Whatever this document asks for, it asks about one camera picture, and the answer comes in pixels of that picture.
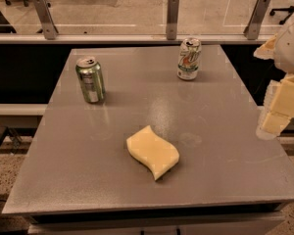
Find left metal glass bracket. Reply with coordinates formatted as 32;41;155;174
32;0;58;40

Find right metal glass bracket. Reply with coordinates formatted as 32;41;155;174
243;0;270;40

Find middle metal glass bracket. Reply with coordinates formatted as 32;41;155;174
166;0;179;40

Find glass barrier panel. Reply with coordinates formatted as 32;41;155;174
0;0;294;36

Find yellow wavy sponge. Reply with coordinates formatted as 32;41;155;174
126;125;179;181

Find white 7up can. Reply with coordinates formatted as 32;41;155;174
177;37;202;80

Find metal glass bracket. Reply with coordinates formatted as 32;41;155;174
243;0;270;40
166;0;179;40
32;0;58;40

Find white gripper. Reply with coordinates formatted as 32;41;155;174
254;13;294;140

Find green soda can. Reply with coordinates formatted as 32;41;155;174
75;56;105;104

